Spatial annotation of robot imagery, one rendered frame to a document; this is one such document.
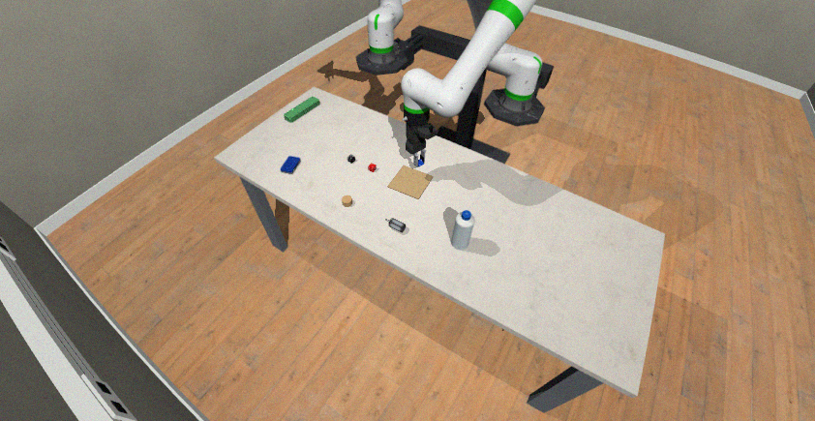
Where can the white plastic bottle with blue cap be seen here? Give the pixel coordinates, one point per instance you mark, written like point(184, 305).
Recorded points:
point(463, 226)

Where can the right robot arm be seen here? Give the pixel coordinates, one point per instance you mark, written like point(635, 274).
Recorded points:
point(381, 25)

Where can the tan flat mat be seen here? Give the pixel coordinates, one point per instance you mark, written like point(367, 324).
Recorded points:
point(410, 182)

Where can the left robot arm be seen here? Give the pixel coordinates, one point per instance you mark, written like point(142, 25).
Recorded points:
point(446, 97)

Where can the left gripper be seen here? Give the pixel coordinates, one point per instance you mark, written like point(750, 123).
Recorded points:
point(417, 132)

